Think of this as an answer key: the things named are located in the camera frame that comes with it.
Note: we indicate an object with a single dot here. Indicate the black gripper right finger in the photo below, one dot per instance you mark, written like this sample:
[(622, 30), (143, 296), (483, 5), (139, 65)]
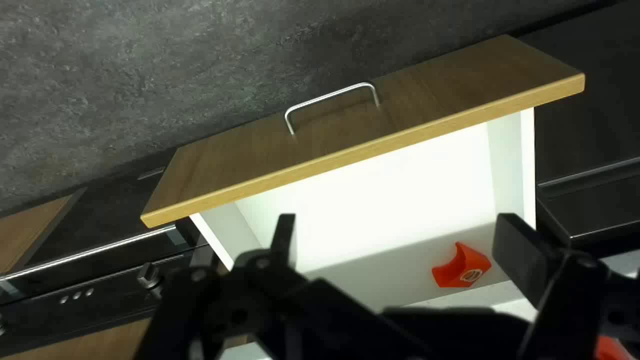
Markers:
[(527, 250)]

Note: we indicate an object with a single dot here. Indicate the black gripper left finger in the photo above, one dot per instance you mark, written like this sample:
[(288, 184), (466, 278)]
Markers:
[(284, 241)]

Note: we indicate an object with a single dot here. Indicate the white drawer with wooden front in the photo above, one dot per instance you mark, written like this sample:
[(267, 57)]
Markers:
[(373, 187)]

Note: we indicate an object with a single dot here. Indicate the orange plastic object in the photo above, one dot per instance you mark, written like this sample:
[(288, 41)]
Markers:
[(457, 273)]

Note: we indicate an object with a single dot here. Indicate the dark steel dishwasher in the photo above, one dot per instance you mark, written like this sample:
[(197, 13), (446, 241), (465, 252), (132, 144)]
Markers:
[(592, 167)]

